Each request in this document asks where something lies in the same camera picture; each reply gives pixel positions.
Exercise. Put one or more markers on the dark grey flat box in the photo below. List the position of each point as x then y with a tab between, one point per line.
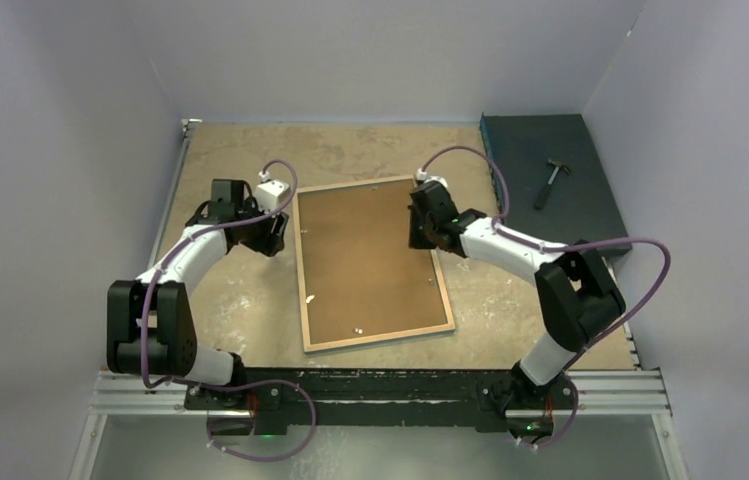
581	205

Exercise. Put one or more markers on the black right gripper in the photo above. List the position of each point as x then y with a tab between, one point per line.
414	240

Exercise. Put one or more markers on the blue wooden picture frame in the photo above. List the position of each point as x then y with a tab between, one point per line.
301	265

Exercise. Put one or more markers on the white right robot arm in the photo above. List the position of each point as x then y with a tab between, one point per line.
577	295

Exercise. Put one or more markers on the claw hammer with grey handle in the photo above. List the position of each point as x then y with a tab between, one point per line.
557	167

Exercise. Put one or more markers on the brown backing board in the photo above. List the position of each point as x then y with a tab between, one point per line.
367	265

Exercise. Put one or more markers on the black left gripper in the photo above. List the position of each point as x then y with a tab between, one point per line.
271	240

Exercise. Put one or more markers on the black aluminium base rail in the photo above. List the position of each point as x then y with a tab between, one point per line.
484	400

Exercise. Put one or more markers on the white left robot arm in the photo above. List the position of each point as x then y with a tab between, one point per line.
150	327

